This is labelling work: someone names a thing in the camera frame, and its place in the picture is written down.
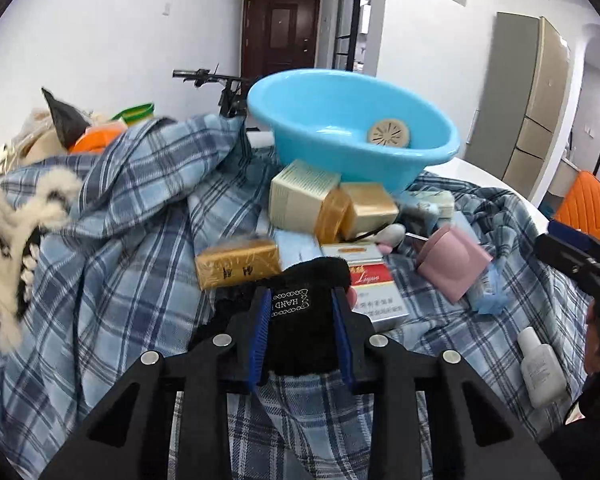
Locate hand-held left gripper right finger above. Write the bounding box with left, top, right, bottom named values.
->
left=330, top=289, right=563, bottom=480

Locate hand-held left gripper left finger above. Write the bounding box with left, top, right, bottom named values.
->
left=39, top=286, right=275, bottom=480

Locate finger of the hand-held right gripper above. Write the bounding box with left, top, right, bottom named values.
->
left=534, top=232, right=600, bottom=293
left=547, top=221, right=600, bottom=261

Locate black knit glove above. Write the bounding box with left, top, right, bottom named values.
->
left=187, top=257, right=355, bottom=376

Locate tan round vented disc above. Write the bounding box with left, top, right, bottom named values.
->
left=366, top=119, right=411, bottom=150

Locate blue plastic basin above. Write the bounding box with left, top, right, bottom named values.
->
left=246, top=69, right=461, bottom=193

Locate person's right forearm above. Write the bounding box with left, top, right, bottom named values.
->
left=554, top=305, right=600, bottom=480

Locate orange quilted chair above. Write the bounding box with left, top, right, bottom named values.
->
left=554, top=171, right=600, bottom=251

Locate red and white cigarette box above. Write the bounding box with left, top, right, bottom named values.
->
left=320, top=242, right=411, bottom=332

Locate gold cigarette box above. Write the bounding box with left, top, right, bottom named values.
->
left=195, top=239, right=282, bottom=291

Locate light blue tube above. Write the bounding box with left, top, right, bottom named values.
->
left=467, top=265, right=511, bottom=315

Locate white small bottle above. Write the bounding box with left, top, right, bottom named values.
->
left=517, top=326, right=568, bottom=408

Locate pale blue small box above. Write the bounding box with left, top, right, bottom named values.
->
left=274, top=230, right=321, bottom=273

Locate grey white pebble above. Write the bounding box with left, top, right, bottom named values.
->
left=379, top=224, right=407, bottom=252

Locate pink case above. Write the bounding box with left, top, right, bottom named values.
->
left=416, top=224, right=493, bottom=303

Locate gold square box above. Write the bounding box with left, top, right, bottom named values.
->
left=340, top=182, right=400, bottom=241

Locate gold grey refrigerator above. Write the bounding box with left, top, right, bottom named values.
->
left=462, top=12, right=571, bottom=201

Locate pale cosmetic tube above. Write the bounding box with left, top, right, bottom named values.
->
left=405, top=191, right=456, bottom=218

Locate cream ribbed box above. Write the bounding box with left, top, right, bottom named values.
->
left=269, top=160, right=342, bottom=235

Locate blue plaid shirt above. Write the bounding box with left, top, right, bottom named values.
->
left=0, top=114, right=596, bottom=480

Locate orange packet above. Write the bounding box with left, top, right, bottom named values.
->
left=70, top=127, right=126, bottom=153

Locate cream fringed knit scarf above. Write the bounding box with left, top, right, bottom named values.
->
left=0, top=167, right=83, bottom=351

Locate black snack bag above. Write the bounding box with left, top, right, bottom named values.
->
left=41, top=87, right=93, bottom=151

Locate black framed sliding door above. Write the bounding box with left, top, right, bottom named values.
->
left=331, top=0, right=376, bottom=73

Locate dark brown door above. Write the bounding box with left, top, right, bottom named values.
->
left=241, top=0, right=322, bottom=81

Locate bicycle handlebar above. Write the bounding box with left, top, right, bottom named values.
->
left=172, top=65, right=263, bottom=118

